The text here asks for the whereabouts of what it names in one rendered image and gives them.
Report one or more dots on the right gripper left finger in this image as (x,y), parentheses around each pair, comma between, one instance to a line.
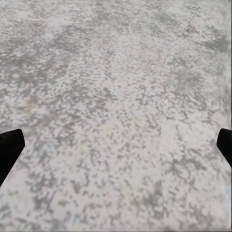
(11,145)

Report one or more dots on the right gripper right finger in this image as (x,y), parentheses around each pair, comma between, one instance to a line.
(224,143)

